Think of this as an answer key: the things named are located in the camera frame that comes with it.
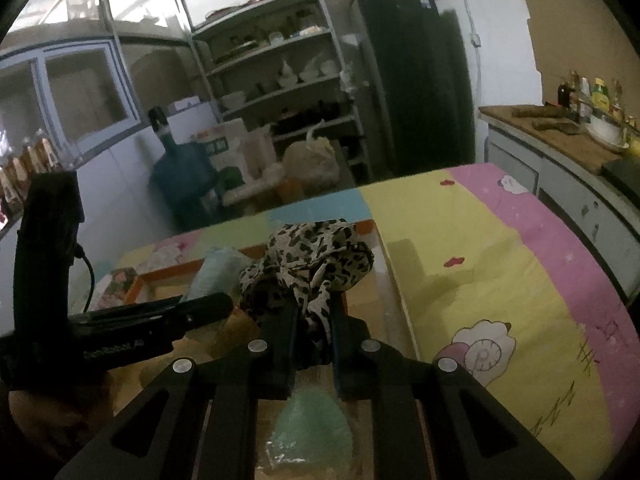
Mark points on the colourful printed mat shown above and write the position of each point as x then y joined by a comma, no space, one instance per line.
475,240

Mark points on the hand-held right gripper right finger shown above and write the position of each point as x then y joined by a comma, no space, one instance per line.
342,355

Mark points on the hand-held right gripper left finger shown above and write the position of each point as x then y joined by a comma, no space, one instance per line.
282,352

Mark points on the stack of white dishes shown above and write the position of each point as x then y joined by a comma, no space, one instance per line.
295,77

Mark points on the leopard print cloth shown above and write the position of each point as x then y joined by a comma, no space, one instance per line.
310,255

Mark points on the wooden tray with orange rim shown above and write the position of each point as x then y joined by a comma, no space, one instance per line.
372,305

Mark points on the aluminium framed glass partition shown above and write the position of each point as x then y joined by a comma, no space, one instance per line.
80,90

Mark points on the dark refrigerator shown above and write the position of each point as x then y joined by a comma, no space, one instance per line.
415,85

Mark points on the plastic bag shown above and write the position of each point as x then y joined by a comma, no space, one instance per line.
310,160

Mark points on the white wall socket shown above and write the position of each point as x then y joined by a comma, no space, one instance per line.
477,41

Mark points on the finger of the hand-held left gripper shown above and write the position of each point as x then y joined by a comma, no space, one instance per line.
200,312

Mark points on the white printed carton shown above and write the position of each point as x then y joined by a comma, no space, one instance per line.
217,152

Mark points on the light blue folded cloth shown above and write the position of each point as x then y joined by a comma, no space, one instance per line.
215,272

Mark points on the beige paper sack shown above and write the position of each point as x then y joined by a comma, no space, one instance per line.
259,152

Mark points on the light green cloth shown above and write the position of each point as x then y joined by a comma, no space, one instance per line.
310,425

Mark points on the metal shelf rack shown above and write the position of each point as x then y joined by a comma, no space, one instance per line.
270,42

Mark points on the cardboard wall sheet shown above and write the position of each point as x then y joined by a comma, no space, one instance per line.
575,35

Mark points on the row of amber bottles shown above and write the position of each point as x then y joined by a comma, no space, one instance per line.
27,160

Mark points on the floral tissue pack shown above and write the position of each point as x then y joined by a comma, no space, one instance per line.
117,282

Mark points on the row of condiment bottles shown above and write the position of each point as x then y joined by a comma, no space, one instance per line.
597,95

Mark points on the blue water jug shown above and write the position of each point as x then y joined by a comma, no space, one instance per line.
182,175

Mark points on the kitchen counter cabinet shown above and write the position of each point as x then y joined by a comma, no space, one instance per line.
520,160

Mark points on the white bowl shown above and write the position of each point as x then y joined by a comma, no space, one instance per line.
607,132

